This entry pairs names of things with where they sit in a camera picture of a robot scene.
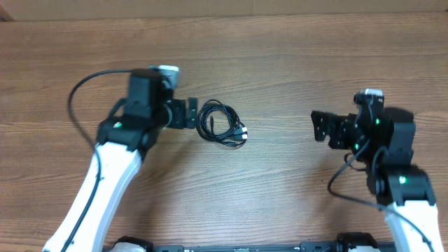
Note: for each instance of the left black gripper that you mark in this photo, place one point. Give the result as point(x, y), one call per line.
point(180, 120)

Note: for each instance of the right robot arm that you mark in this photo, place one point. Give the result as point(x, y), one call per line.
point(382, 139)

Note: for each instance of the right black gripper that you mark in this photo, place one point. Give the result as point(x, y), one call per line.
point(339, 123)

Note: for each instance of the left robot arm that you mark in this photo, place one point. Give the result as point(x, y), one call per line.
point(123, 139)

